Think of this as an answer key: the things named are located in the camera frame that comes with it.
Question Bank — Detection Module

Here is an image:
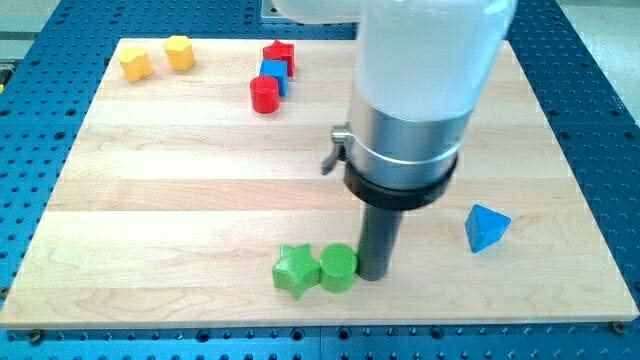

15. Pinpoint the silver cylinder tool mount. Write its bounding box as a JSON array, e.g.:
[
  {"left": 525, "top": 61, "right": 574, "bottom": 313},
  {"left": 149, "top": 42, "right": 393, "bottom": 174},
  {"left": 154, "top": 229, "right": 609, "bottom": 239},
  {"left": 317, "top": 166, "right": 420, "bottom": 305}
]
[{"left": 321, "top": 91, "right": 469, "bottom": 211}]

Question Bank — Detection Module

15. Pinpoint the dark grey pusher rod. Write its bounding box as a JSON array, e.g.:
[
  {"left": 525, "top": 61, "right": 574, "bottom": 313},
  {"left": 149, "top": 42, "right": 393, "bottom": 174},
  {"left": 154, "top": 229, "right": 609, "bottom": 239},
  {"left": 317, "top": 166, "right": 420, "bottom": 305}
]
[{"left": 357, "top": 205, "right": 403, "bottom": 281}]

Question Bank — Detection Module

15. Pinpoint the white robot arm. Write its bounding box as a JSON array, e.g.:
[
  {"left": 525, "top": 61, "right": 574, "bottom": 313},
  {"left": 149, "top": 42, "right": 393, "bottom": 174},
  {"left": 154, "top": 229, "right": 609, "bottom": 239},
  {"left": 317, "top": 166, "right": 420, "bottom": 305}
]
[{"left": 275, "top": 0, "right": 517, "bottom": 281}]

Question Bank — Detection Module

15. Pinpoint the blue triangle block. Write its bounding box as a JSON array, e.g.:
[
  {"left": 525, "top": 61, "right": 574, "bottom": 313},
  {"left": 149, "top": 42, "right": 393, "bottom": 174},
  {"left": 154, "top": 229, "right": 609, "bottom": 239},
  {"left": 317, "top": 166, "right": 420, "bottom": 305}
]
[{"left": 464, "top": 204, "right": 512, "bottom": 253}]

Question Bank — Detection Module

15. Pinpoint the green cylinder block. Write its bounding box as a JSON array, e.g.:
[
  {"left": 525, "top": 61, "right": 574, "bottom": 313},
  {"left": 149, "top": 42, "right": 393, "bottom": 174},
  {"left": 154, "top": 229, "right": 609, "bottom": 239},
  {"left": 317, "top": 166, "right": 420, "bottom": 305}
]
[{"left": 319, "top": 243, "right": 358, "bottom": 293}]

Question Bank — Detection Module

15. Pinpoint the green star block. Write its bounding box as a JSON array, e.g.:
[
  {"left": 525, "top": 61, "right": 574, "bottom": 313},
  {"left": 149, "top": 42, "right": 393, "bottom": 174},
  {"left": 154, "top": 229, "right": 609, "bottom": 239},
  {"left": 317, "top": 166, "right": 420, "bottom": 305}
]
[{"left": 272, "top": 243, "right": 320, "bottom": 301}]

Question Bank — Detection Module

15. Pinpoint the red cylinder block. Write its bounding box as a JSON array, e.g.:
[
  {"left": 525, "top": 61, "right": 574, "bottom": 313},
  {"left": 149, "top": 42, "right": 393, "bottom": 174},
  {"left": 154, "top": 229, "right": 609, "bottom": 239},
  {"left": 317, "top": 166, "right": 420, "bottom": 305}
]
[{"left": 249, "top": 75, "right": 280, "bottom": 114}]

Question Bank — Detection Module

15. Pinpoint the blue cube block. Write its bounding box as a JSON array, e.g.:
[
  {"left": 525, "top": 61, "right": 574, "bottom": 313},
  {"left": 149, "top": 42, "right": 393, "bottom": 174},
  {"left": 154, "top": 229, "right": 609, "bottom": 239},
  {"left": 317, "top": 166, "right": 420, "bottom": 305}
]
[{"left": 259, "top": 59, "right": 288, "bottom": 97}]

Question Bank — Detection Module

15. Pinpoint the red star block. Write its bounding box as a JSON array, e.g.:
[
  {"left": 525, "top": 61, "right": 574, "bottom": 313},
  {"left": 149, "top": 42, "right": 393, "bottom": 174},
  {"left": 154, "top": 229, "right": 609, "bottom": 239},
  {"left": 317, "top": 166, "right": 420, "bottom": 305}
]
[{"left": 262, "top": 40, "right": 296, "bottom": 77}]

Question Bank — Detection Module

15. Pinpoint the wooden board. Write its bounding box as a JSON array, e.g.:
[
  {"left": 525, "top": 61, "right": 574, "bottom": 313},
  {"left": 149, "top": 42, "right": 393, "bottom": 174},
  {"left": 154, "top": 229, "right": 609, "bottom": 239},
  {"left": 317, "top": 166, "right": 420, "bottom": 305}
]
[{"left": 1, "top": 39, "right": 638, "bottom": 330}]

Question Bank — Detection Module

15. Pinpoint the yellow hexagon block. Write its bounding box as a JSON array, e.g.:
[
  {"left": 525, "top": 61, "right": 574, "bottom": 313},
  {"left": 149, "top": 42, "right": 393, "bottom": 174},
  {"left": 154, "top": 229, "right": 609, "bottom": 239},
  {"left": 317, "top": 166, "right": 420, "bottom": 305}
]
[{"left": 163, "top": 35, "right": 195, "bottom": 71}]

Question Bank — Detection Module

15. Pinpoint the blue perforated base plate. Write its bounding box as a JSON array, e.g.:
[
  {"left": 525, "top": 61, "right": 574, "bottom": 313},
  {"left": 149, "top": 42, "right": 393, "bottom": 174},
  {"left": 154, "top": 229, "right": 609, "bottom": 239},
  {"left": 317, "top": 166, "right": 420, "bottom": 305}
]
[{"left": 1, "top": 0, "right": 639, "bottom": 359}]

